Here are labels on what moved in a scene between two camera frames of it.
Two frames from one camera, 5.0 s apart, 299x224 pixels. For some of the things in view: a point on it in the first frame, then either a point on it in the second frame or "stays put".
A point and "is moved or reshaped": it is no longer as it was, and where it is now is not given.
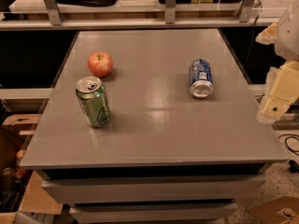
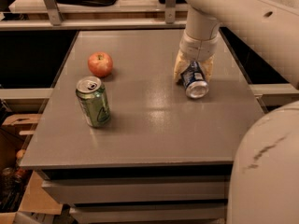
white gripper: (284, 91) to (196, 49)
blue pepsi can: (200, 77) is moved or reshaped
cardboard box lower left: (21, 189) stays put
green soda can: (93, 99) stays put
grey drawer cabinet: (151, 126) stays put
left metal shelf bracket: (50, 4) stays put
